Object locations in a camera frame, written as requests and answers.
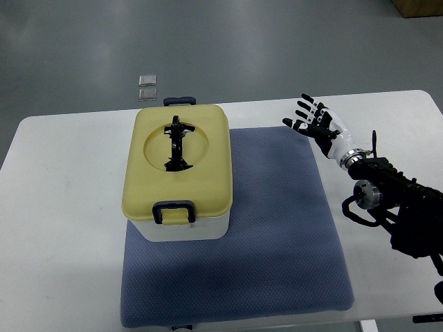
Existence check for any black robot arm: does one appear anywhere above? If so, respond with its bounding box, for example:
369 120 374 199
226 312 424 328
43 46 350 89
342 155 442 275

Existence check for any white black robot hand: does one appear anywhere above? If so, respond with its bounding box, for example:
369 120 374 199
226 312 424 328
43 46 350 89
282 93 363 167

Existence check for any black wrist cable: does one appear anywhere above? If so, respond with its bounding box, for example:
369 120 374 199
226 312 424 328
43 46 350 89
363 129 379 158

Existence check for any dark blue front latch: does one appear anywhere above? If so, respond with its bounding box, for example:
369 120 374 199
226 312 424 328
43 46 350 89
152 200 196 225

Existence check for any lower silver floor plate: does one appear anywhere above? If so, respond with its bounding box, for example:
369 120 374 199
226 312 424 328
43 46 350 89
138 87 157 102

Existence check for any white storage box base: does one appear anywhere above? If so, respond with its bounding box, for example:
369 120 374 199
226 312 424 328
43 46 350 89
132 210 230 242

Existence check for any blue fabric mat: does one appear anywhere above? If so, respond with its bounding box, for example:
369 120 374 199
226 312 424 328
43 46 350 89
120 127 354 328

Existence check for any upper silver floor plate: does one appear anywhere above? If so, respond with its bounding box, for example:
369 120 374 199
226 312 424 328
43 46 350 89
138 74 156 86

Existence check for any black lid handle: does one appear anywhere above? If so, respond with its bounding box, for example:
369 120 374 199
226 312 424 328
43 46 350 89
163 115 195 172

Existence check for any yellow box lid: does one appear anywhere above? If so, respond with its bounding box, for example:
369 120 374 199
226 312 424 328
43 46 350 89
122 104 233 225

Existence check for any dark blue rear latch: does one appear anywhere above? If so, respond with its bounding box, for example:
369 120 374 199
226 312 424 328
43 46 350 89
163 96 197 107

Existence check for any dark blue latch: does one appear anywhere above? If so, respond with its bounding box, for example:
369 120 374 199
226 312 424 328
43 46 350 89
163 96 197 107
152 200 196 225

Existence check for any silver floor plate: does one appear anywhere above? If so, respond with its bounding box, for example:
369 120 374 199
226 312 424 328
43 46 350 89
138 87 157 102
138 74 156 86

